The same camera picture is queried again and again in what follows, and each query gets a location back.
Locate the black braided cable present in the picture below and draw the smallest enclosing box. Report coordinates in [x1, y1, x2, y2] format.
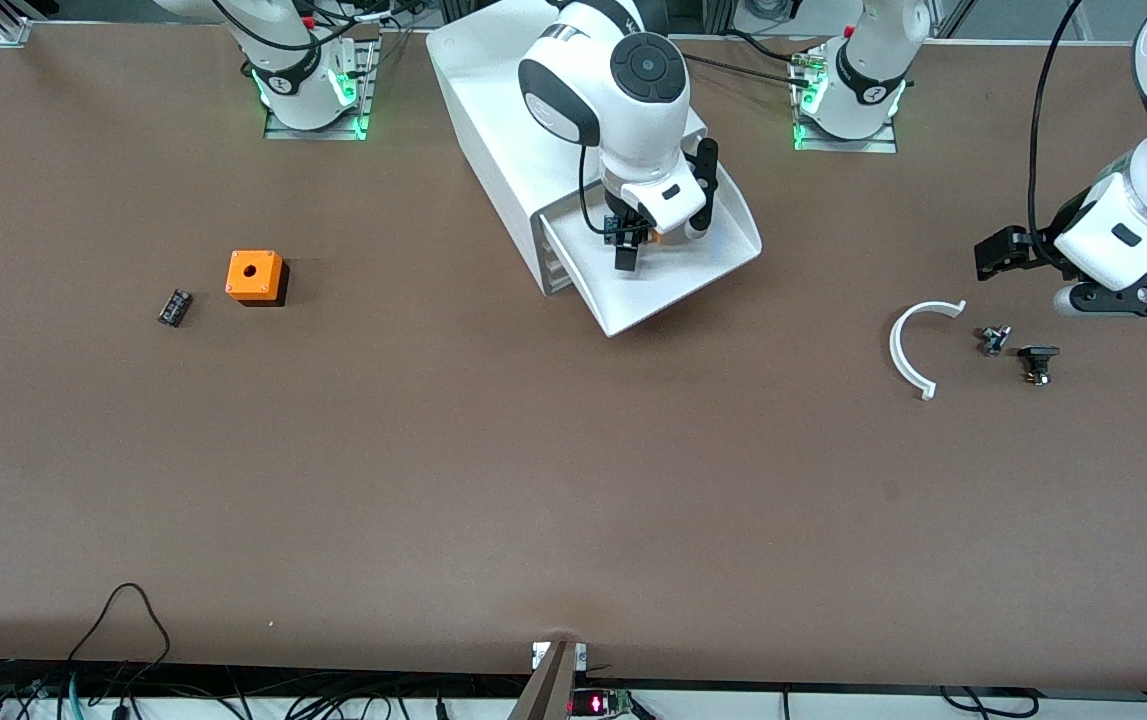
[683, 53, 816, 77]

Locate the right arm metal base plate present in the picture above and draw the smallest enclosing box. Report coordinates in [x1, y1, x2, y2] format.
[263, 25, 379, 141]

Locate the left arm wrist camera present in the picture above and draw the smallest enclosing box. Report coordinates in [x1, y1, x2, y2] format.
[1052, 280, 1147, 319]

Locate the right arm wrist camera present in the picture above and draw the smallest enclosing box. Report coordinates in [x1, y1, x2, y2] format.
[683, 138, 721, 241]

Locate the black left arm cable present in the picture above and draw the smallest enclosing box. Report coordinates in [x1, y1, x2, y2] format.
[1028, 0, 1084, 246]

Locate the white curved plastic arc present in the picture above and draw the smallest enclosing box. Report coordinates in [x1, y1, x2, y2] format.
[889, 300, 967, 401]

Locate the thin black looped cable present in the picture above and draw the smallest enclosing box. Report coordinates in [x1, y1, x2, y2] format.
[66, 583, 172, 669]

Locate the black switch component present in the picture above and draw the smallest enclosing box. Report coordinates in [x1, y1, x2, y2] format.
[1018, 345, 1061, 387]

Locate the aluminium beam bracket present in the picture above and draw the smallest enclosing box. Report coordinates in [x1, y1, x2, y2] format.
[507, 640, 587, 720]

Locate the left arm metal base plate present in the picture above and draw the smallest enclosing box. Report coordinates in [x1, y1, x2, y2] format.
[790, 40, 900, 153]

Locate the red LED display module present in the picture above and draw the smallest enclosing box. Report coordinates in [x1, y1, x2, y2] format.
[570, 688, 636, 719]

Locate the orange push button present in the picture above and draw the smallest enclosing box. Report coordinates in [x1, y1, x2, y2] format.
[603, 213, 666, 248]

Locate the black floor cable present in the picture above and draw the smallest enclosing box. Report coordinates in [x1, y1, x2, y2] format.
[938, 686, 1042, 718]

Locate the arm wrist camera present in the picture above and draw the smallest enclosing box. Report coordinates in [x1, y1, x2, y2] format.
[1052, 280, 1147, 319]
[683, 138, 721, 241]

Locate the orange box with hole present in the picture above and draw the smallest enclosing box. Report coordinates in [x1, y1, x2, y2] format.
[225, 250, 290, 307]

